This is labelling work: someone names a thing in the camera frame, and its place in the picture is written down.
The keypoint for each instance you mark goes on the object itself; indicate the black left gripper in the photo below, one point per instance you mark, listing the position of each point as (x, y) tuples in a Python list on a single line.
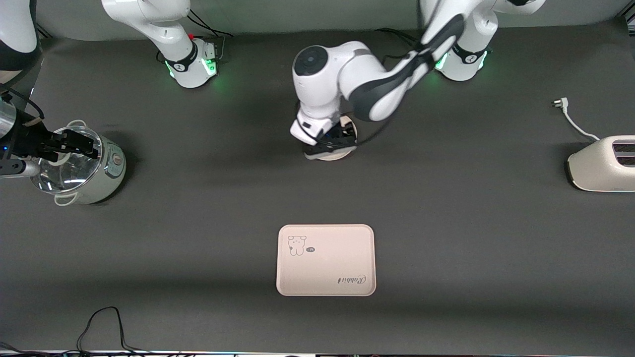
[(339, 135)]

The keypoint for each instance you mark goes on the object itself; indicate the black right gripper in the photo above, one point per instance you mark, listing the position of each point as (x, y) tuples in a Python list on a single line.
[(31, 140)]

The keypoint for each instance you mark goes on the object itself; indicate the round beige plate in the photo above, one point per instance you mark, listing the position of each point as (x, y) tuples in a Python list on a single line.
[(347, 152)]

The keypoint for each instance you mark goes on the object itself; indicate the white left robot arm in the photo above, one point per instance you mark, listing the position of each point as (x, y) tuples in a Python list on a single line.
[(347, 69)]

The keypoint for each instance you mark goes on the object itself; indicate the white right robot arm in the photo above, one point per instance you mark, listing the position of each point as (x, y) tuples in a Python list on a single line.
[(168, 29)]

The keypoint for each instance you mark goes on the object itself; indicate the beige rectangular rabbit tray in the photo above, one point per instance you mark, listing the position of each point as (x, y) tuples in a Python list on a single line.
[(326, 267)]

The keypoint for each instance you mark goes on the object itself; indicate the glass pot lid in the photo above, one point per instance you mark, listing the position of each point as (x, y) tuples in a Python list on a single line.
[(54, 178)]

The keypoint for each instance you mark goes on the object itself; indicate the pale green electric pot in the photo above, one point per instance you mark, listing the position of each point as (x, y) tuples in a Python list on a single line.
[(106, 171)]

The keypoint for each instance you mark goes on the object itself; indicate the beige round object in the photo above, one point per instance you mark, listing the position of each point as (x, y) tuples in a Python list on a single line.
[(12, 74)]

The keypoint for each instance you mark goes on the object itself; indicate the dark grey table mat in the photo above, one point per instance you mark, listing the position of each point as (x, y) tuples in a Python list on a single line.
[(198, 233)]

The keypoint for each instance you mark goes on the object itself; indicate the cream white toaster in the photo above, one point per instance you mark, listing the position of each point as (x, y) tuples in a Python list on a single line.
[(603, 166)]

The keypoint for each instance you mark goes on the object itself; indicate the aluminium frame rail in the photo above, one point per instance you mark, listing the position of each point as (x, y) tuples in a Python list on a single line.
[(42, 30)]

